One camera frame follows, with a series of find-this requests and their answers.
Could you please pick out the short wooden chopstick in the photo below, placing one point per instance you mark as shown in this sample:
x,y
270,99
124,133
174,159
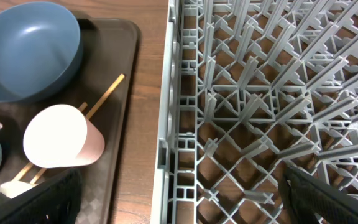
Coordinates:
x,y
42,170

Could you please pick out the pink plastic cup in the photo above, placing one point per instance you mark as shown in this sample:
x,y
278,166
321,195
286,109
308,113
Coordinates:
x,y
61,137

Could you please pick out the dark blue plate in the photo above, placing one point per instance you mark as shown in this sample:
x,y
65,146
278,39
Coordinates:
x,y
41,50

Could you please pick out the long wooden chopstick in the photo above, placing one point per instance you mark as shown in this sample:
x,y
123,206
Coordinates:
x,y
104,93

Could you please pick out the grey dishwasher rack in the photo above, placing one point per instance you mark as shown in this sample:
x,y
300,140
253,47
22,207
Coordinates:
x,y
248,89

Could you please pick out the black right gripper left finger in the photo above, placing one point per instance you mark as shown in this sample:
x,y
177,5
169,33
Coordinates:
x,y
57,200

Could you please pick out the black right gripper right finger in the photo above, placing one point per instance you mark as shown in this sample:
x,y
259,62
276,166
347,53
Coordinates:
x,y
305,198

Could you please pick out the brown serving tray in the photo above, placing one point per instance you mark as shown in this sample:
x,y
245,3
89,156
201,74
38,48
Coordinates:
x,y
110,47

